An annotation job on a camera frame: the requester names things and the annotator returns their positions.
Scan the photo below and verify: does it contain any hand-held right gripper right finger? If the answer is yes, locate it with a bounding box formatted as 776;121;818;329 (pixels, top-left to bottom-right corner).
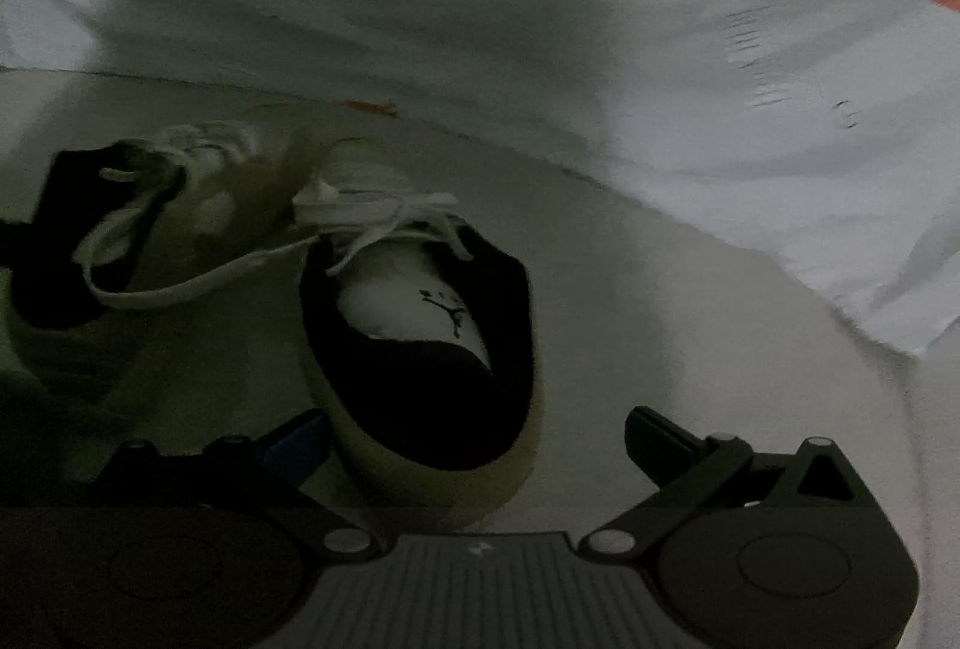
583;405;875;560

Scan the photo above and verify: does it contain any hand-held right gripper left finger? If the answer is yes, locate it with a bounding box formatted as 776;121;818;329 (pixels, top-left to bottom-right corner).
86;409;376;556

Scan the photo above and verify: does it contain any tan and white sneaker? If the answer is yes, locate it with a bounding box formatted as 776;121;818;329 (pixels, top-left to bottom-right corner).
6;119;320;354
291;137;542;531

